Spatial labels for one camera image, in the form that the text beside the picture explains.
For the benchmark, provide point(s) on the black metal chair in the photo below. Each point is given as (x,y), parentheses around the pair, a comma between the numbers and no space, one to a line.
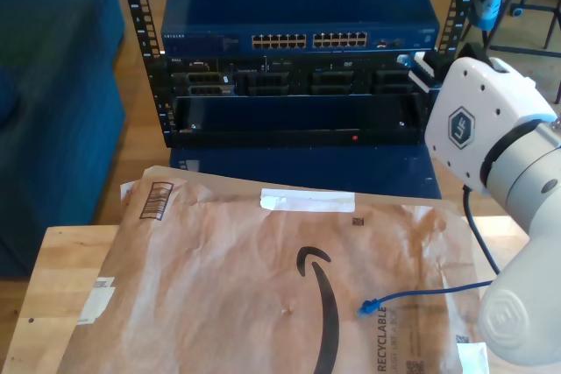
(526,51)

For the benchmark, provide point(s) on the black rack server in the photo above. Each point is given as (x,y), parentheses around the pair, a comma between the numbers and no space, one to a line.
(302,80)

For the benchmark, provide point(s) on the dark blue rack base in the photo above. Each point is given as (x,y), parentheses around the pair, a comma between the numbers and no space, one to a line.
(307,168)

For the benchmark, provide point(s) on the brown paper mailer with logo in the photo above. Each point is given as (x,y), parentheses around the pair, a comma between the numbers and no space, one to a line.
(245,304)

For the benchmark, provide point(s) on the blue sofa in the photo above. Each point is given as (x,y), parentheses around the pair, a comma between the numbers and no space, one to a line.
(52,107)

